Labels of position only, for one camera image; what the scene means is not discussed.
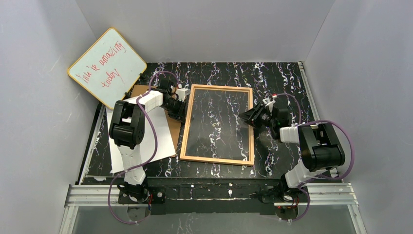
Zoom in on brown frame backing board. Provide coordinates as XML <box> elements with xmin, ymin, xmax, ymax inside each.
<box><xmin>131</xmin><ymin>84</ymin><xmax>188</xmax><ymax>158</ymax></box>

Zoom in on clear frame glass sheet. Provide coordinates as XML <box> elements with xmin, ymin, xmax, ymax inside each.
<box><xmin>185</xmin><ymin>89</ymin><xmax>249</xmax><ymax>161</ymax></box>

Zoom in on wooden picture frame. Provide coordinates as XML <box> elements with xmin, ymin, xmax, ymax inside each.
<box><xmin>180</xmin><ymin>84</ymin><xmax>255</xmax><ymax>166</ymax></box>

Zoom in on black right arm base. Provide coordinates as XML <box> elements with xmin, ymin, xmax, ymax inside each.
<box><xmin>257</xmin><ymin>184</ymin><xmax>307</xmax><ymax>205</ymax></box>

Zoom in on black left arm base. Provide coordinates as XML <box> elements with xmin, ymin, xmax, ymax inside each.
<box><xmin>117</xmin><ymin>184</ymin><xmax>166</xmax><ymax>204</ymax></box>

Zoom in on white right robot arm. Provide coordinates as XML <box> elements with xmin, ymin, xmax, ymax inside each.
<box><xmin>239</xmin><ymin>97</ymin><xmax>345</xmax><ymax>189</ymax></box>

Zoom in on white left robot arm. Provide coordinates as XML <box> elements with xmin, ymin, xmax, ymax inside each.
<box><xmin>109</xmin><ymin>80</ymin><xmax>190</xmax><ymax>186</ymax></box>

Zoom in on yellow-edged whiteboard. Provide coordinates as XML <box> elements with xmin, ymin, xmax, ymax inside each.
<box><xmin>67</xmin><ymin>27</ymin><xmax>147</xmax><ymax>110</ymax></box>

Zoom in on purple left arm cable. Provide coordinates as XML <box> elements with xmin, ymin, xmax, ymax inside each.
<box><xmin>108</xmin><ymin>70</ymin><xmax>181</xmax><ymax>226</ymax></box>

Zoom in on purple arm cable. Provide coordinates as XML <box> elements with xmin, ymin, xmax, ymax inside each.
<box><xmin>108</xmin><ymin>70</ymin><xmax>181</xmax><ymax>226</ymax></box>
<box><xmin>271</xmin><ymin>93</ymin><xmax>356</xmax><ymax>223</ymax></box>

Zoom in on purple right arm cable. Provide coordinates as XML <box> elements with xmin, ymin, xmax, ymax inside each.
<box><xmin>271</xmin><ymin>93</ymin><xmax>356</xmax><ymax>223</ymax></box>

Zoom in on aluminium mounting rail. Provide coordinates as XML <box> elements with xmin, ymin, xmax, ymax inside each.
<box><xmin>65</xmin><ymin>183</ymin><xmax>359</xmax><ymax>207</ymax></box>

